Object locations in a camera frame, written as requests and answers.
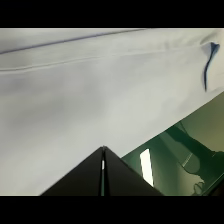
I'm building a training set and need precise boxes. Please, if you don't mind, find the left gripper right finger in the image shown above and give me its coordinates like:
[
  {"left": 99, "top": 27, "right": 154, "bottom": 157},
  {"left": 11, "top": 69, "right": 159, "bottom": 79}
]
[{"left": 103, "top": 145, "right": 164, "bottom": 197}]

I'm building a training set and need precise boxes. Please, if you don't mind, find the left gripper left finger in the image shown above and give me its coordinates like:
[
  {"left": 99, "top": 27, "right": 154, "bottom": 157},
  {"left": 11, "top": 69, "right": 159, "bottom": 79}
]
[{"left": 40, "top": 146, "right": 105, "bottom": 197}]

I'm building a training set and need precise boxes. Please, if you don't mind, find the white shirt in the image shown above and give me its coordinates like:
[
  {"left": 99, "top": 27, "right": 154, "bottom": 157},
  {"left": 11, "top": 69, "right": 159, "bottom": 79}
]
[{"left": 0, "top": 27, "right": 224, "bottom": 197}]

